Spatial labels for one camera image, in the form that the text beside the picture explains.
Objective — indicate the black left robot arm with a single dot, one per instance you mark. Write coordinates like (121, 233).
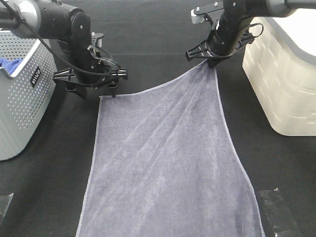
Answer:
(71, 27)

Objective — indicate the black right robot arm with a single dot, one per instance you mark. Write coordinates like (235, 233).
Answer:
(240, 9)

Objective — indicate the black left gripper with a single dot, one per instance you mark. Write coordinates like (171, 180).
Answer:
(92, 70)

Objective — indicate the right clear tape strip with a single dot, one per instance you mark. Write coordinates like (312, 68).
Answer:
(277, 214)

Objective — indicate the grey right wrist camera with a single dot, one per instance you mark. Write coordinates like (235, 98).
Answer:
(208, 13)

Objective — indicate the left clear tape strip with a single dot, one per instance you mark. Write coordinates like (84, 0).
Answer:
(5, 201)

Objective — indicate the clear tape strip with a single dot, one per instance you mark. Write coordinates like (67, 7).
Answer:
(277, 214)
(5, 201)

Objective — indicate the white embossed plastic bin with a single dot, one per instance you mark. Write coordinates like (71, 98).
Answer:
(284, 84)

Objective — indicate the grey microfibre towel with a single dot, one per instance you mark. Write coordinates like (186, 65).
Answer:
(164, 165)

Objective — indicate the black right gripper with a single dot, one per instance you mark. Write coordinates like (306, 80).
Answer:
(224, 40)

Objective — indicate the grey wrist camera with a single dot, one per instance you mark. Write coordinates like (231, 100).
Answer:
(96, 39)
(208, 13)

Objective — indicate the blue cloth in basket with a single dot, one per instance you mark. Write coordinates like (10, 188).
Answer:
(10, 65)

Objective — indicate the grey perforated laundry basket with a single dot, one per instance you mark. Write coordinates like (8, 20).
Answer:
(24, 92)

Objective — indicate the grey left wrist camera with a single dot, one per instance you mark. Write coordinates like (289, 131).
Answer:
(96, 39)

